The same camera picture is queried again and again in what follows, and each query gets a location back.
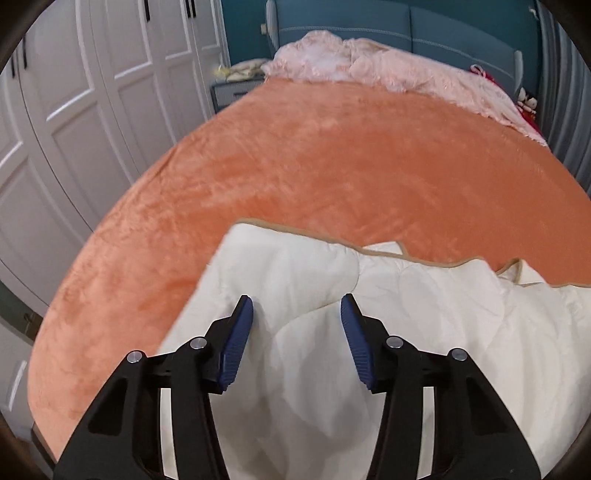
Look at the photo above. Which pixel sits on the orange plush blanket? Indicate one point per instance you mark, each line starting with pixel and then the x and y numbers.
pixel 323 161

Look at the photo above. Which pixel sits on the small plush toy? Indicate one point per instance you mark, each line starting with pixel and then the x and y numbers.
pixel 527 101

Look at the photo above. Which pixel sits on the white panelled wardrobe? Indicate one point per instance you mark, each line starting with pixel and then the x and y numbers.
pixel 69 115

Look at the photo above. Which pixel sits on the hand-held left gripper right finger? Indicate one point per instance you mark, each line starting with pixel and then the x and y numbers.
pixel 358 341

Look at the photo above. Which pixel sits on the grey nightstand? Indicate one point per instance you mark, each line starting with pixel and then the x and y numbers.
pixel 231 94

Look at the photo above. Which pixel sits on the pink floral quilt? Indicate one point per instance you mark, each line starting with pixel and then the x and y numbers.
pixel 392 69

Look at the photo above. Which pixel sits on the red cushion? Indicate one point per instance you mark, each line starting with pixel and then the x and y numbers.
pixel 531 123

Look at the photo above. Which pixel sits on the grey curtain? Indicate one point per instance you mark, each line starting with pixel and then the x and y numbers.
pixel 563 92

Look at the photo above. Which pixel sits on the teal padded headboard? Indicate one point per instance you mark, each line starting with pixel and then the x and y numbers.
pixel 452 27

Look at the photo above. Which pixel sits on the red cloth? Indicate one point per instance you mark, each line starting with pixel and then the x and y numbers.
pixel 484 74

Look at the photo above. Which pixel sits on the beige cloth on nightstand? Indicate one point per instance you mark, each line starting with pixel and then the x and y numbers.
pixel 247 70

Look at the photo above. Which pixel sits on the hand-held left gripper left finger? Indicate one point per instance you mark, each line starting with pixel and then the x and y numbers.
pixel 238 341

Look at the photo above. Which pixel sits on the cream quilted jacket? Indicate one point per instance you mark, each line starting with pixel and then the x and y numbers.
pixel 300 277

